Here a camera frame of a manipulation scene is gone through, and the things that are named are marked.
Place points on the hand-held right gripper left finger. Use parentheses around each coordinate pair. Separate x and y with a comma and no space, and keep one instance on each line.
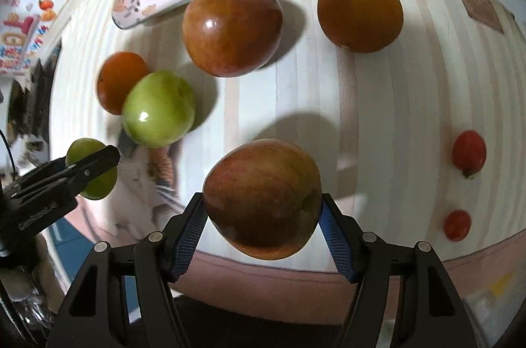
(188,243)

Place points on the colourful wall sticker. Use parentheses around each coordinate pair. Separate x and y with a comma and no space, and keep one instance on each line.
(20,31)

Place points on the brown square card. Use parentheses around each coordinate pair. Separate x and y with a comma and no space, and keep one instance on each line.
(478,7)

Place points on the large cherry tomato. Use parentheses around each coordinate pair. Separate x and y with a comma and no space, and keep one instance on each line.
(468,152)

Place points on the striped cat print mat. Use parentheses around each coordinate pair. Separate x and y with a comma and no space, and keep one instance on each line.
(296,105)

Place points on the small cherry tomato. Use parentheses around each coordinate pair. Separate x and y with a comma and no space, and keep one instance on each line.
(457,225)

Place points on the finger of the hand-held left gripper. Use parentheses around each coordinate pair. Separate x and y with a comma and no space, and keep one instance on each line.
(88,169)

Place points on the small green apple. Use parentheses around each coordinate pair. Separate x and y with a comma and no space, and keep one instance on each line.
(84,150)

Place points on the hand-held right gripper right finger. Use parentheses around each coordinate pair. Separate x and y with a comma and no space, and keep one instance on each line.
(337,245)

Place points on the large green apple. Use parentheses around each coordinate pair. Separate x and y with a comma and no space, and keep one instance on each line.
(158,109)

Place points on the large orange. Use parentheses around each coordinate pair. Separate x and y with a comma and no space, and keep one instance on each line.
(360,11)

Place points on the small dark orange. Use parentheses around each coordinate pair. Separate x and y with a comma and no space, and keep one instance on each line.
(117,78)

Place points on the large red apple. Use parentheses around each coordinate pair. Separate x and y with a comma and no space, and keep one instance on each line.
(263,200)
(232,33)

